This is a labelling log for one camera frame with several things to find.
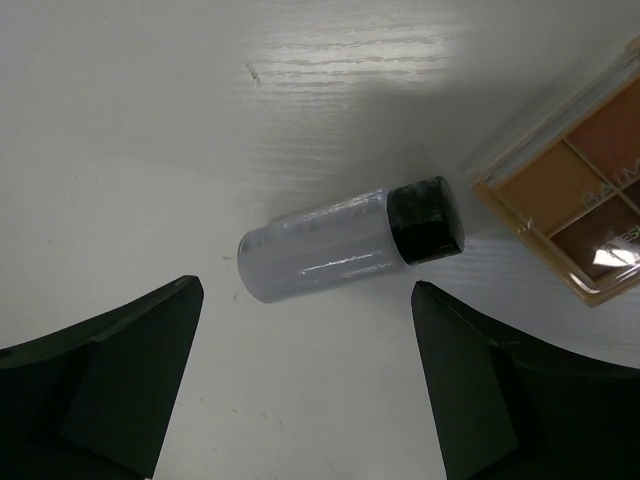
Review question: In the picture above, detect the brown eyeshadow palette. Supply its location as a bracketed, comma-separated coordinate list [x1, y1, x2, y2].
[472, 40, 639, 306]

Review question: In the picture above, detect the clear bottle black cap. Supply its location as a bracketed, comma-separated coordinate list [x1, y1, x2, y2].
[236, 177, 465, 303]

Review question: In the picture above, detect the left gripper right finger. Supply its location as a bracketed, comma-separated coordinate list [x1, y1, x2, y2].
[411, 282, 639, 479]

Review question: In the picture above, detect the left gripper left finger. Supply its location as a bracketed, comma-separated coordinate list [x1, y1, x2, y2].
[1, 276, 204, 479]

